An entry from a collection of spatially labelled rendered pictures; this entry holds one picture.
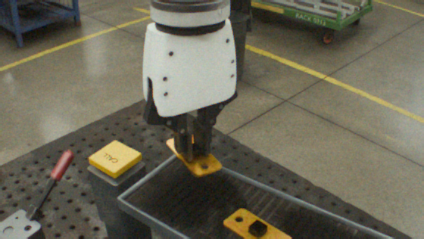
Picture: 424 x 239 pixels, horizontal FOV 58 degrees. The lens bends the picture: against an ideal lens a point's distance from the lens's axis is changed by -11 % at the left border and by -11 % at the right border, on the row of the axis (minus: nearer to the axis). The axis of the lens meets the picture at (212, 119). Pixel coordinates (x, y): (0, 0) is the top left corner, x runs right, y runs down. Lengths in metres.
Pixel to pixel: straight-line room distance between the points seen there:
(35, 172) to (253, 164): 0.71
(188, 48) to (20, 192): 1.02
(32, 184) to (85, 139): 0.29
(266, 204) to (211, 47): 0.22
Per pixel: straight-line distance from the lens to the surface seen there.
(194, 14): 0.41
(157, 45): 0.43
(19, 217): 0.74
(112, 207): 0.67
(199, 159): 0.53
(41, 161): 1.47
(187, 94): 0.46
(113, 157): 0.64
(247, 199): 0.56
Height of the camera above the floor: 1.54
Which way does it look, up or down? 32 degrees down
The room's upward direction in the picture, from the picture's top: straight up
